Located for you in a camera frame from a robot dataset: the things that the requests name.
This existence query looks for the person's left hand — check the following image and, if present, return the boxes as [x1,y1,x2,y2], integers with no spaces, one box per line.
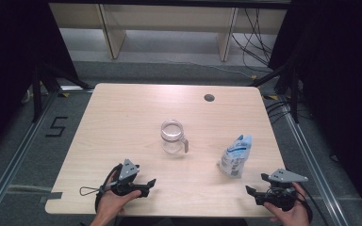
[96,173,142,218]

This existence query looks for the black cables beside stand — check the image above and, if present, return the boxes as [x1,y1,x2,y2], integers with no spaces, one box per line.
[265,100,312,125]

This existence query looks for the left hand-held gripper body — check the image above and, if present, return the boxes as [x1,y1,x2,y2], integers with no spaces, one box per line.
[108,158,143,198]

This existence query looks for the clear jar with hinged lid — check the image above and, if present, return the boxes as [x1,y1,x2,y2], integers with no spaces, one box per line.
[160,119,189,155]

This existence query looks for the grey tape strip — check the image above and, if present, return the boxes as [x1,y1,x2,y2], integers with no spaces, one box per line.
[39,191,64,203]

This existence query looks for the light wooden shelf unit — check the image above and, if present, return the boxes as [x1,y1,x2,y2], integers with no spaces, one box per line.
[48,3,288,62]

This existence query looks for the white and blue bag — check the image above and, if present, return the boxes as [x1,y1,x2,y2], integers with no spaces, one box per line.
[217,134,253,179]

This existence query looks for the black left gripper strap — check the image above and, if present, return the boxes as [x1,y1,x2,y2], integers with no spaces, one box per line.
[93,163,123,212]

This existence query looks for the grey cord loop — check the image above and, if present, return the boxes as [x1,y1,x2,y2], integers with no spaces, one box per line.
[79,186,107,197]

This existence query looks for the black metal stand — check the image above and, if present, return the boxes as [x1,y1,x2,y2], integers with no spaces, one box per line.
[31,62,92,123]
[248,59,300,124]

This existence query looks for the thin white floor cable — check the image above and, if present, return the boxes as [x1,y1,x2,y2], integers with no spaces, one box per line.
[156,59,255,79]

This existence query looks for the person's right hand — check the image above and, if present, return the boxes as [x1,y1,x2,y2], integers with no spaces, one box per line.
[263,182,311,226]

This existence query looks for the black floor cable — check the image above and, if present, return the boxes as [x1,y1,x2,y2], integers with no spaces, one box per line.
[305,187,329,226]

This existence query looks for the black curtain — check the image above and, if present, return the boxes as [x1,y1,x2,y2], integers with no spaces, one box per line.
[0,0,78,159]
[268,0,362,218]

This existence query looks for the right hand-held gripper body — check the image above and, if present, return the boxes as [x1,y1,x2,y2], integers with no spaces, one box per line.
[254,169,309,212]

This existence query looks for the bundle of black cables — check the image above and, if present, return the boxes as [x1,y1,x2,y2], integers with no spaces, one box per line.
[230,8,274,69]

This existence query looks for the metal floor rail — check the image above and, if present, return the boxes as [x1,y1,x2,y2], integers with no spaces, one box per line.
[0,90,59,220]
[282,103,350,226]

